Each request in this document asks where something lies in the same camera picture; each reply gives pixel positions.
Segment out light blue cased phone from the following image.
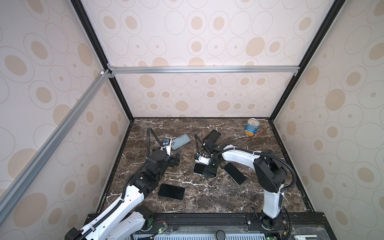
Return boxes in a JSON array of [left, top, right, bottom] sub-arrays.
[[193, 163, 217, 179]]

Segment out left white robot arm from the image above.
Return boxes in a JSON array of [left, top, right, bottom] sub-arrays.
[[65, 149, 181, 240]]

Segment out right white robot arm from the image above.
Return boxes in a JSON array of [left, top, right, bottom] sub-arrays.
[[195, 144, 297, 221]]

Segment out light blue empty phone case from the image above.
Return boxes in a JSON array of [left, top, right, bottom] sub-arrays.
[[171, 134, 191, 151]]

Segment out black smartphone centre right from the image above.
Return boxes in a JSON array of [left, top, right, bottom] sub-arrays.
[[224, 163, 247, 185]]

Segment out black smartphone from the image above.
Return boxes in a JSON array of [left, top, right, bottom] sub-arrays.
[[158, 184, 185, 200], [224, 163, 247, 185]]

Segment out black smartphone front left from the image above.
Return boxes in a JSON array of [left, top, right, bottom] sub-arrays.
[[158, 184, 185, 200]]

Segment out open tin can blue label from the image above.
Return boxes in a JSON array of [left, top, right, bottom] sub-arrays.
[[244, 118, 260, 137]]

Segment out brown twig pieces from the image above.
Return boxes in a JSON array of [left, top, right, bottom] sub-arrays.
[[248, 127, 270, 141]]

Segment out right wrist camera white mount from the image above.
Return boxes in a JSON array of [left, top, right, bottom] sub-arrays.
[[195, 153, 212, 165]]

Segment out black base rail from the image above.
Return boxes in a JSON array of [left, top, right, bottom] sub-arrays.
[[104, 213, 336, 240]]

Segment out silver aluminium rail back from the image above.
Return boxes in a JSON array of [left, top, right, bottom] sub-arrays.
[[110, 65, 300, 75]]

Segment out silver aluminium rail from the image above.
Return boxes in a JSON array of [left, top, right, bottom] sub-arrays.
[[1, 69, 112, 225], [110, 65, 300, 75]]

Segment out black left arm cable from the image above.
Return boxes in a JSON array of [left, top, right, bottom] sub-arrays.
[[76, 127, 166, 240]]

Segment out black vertical frame post left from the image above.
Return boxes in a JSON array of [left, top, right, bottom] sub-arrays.
[[70, 0, 134, 121]]

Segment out black vertical frame post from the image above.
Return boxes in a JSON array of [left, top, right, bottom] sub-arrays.
[[70, 0, 134, 121], [269, 0, 346, 123]]

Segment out silver aluminium rail left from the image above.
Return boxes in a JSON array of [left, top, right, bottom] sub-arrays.
[[1, 69, 112, 225]]

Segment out black vertical frame post right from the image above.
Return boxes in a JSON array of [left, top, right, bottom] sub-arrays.
[[269, 0, 346, 123]]

